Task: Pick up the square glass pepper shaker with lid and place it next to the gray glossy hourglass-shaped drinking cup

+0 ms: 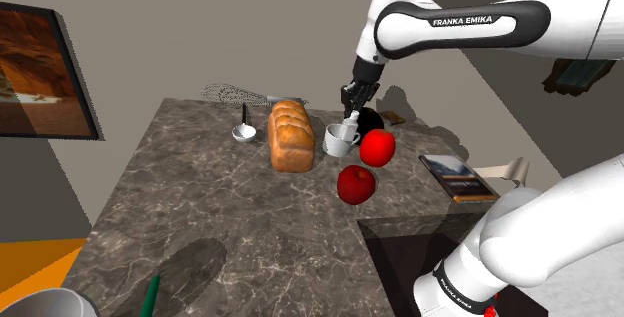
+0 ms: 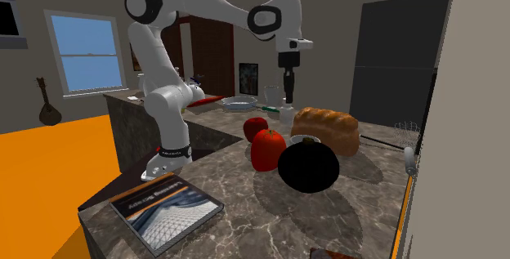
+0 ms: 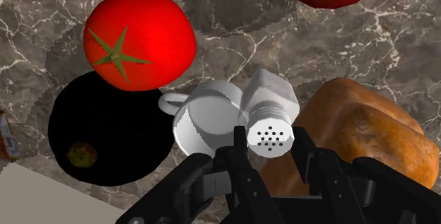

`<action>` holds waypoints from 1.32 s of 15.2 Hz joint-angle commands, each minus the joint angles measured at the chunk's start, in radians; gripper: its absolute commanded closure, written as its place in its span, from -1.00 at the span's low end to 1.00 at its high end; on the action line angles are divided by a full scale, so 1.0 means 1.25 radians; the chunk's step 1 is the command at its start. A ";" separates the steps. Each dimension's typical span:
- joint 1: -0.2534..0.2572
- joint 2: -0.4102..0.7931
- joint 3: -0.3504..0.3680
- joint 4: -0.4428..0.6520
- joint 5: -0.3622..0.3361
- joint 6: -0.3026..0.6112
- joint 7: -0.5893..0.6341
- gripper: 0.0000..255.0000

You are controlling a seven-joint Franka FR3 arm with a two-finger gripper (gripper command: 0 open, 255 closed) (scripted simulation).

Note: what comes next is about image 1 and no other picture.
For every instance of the small orange flat box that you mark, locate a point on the small orange flat box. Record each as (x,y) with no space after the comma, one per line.
(393,118)

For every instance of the brown bread loaf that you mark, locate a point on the brown bread loaf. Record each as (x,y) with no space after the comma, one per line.
(291,140)

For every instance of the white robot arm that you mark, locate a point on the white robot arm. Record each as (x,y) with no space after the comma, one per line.
(536,228)

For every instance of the book with landscape cover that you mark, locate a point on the book with landscape cover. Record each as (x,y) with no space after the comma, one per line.
(458,177)

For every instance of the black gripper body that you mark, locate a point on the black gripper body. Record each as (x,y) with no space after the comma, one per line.
(366,71)

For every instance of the orange canyon wall picture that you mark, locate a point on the orange canyon wall picture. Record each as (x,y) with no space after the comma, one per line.
(34,72)

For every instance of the dark robot stand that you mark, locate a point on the dark robot stand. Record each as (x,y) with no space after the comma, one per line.
(404,257)

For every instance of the white mug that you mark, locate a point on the white mug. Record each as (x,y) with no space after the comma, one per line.
(335,144)

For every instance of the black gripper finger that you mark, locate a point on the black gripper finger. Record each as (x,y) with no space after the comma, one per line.
(349,100)
(368,95)

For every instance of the green stick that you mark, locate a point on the green stick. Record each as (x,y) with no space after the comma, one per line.
(150,299)

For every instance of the grey bowl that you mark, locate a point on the grey bowl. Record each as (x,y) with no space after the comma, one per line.
(44,304)

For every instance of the small white bottle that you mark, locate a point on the small white bottle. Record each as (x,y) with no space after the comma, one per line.
(349,123)

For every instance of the red apple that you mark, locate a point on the red apple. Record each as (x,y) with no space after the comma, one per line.
(356,185)
(377,148)

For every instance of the black round object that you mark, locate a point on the black round object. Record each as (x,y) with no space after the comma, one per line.
(372,121)

